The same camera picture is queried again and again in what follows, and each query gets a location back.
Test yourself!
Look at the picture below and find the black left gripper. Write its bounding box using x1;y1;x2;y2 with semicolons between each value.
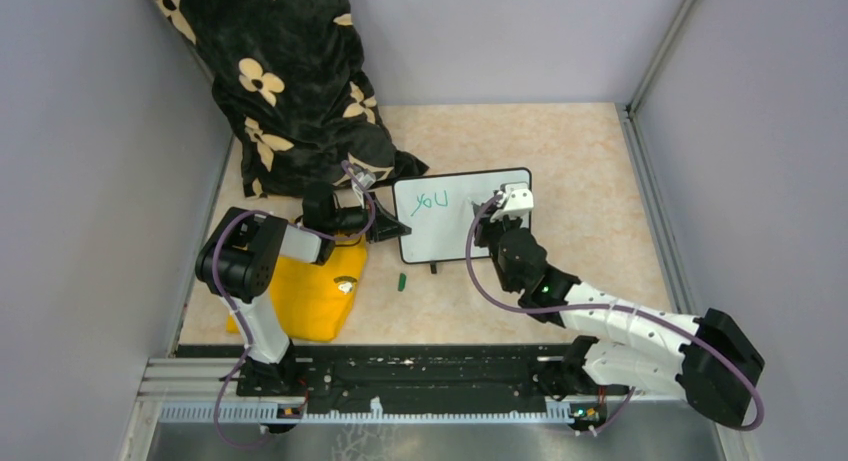
327;191;412;243

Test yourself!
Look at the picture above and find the white whiteboard black frame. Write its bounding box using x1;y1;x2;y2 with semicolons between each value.
392;167;532;265

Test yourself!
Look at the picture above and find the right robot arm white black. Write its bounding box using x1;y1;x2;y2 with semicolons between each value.
465;198;765;431

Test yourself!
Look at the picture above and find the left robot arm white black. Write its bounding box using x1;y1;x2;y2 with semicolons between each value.
195;182;412;397

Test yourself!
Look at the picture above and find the yellow folded cloth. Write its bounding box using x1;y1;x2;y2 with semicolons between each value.
268;236;367;343

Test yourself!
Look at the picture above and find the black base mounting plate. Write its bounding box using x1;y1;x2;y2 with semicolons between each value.
235;343;631;420

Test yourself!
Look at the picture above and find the black floral blanket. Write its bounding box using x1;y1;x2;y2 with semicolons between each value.
152;0;428;198

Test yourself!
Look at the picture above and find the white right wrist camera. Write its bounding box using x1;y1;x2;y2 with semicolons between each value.
492;182;535;221

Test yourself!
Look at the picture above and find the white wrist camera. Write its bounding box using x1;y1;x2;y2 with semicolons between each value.
351;165;376;206
492;182;535;221

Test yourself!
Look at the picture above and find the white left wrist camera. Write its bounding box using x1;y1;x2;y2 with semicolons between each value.
351;165;376;206

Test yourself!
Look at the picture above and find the aluminium frame rail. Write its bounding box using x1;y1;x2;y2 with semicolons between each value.
619;0;737;400

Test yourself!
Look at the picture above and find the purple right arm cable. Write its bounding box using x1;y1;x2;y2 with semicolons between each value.
464;194;766;437

